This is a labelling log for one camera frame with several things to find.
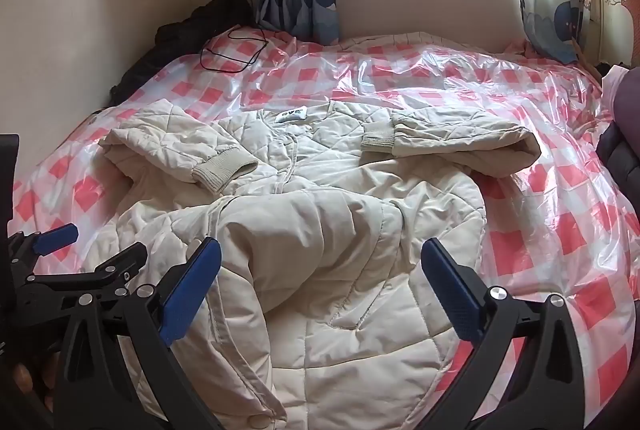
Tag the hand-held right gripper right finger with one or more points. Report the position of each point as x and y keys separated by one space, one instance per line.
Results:
x=450 y=290

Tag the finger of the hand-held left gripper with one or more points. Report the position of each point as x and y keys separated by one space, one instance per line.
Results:
x=55 y=237
x=120 y=260

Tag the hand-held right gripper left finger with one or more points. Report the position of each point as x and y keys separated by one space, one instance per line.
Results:
x=192 y=290

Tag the beige quilted jacket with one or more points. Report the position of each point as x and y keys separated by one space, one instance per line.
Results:
x=325 y=210

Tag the person's left hand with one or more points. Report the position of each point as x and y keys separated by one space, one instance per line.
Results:
x=24 y=372

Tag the black cushion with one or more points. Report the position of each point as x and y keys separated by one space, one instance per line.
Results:
x=620 y=155

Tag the pink checkered bed cover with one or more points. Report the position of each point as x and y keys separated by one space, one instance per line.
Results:
x=400 y=75

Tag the dark cloth pile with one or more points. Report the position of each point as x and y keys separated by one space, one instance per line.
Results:
x=175 y=30

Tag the purple pillow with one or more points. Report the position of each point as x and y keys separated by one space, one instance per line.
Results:
x=631 y=105

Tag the pink folded blanket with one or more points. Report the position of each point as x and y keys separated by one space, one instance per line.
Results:
x=615 y=82

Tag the brown wooden stick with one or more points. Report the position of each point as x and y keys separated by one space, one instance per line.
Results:
x=587 y=57

